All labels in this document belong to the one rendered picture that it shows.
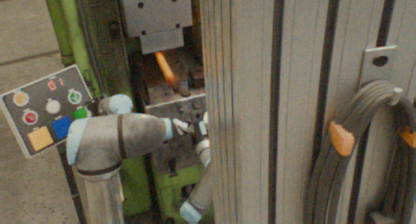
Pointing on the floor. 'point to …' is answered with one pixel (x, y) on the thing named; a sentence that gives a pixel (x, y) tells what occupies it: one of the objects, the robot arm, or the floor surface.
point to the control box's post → (71, 182)
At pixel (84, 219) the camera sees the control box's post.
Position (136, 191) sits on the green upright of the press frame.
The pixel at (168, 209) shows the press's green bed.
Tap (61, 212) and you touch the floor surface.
